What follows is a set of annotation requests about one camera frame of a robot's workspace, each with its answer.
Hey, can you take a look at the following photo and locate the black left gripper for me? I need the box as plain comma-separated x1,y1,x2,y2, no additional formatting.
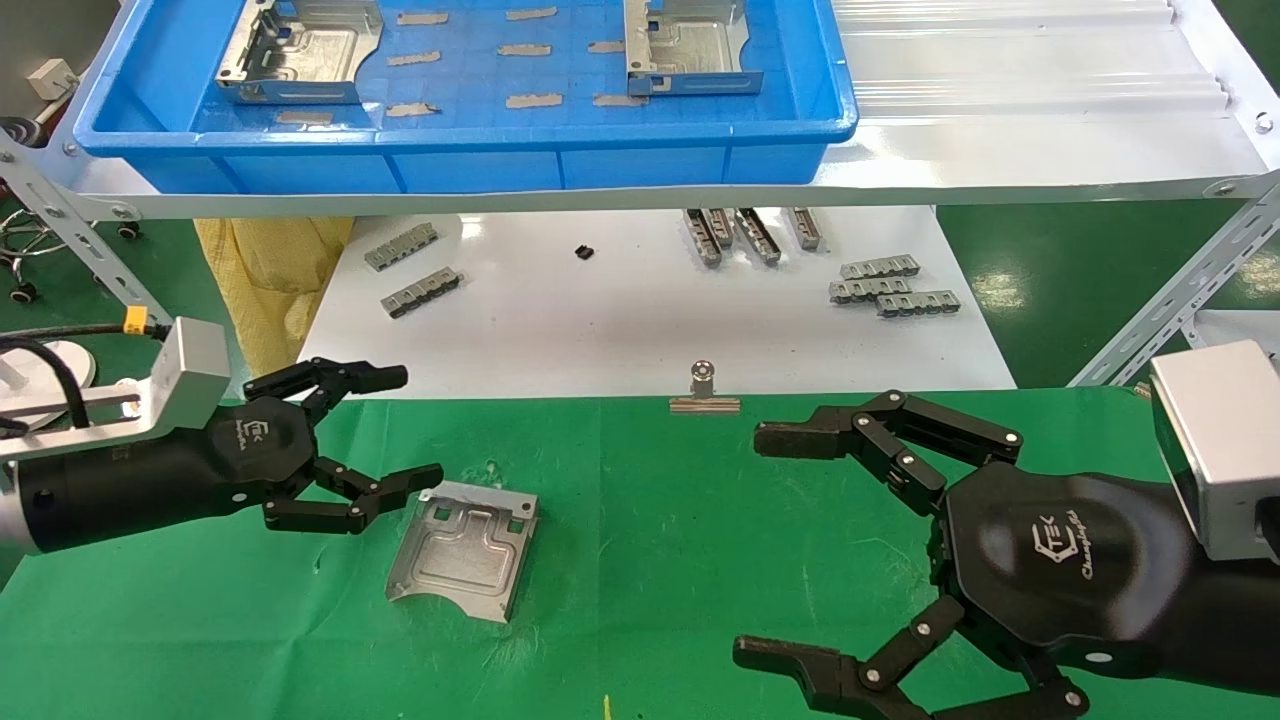
205,358,444,534

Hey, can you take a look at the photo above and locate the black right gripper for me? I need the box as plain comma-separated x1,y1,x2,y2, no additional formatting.
732,390,1201,720

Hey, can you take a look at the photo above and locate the curved-edge metal bracket part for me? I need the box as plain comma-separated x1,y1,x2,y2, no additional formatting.
386,480,539,623

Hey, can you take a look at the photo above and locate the green cloth mat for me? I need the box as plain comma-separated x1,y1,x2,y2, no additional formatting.
0,388,1280,720

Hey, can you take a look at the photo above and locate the silver binder clip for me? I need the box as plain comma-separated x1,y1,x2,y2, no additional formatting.
668,360,742,415

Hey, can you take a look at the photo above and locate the blue plastic bin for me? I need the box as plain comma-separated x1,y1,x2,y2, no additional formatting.
72,0,859,196

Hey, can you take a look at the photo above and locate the white round stand base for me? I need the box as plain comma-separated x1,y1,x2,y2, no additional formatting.
0,338,98,431

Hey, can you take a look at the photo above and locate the chair base with casters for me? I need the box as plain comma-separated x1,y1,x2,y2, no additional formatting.
0,205,141,304

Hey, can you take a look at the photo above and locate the white metal rack shelf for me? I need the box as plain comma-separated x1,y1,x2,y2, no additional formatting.
55,0,1280,221

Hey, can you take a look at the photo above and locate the black cable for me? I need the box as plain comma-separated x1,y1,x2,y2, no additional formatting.
0,322,173,441

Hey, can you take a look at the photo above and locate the perforated steel rack post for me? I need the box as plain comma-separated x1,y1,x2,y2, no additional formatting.
1068,175,1280,389
0,130,176,326

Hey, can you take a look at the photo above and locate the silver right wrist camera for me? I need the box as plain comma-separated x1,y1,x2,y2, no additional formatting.
1148,340,1280,563

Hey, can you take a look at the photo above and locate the white wall box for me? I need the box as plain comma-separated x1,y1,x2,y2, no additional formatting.
27,58,79,101

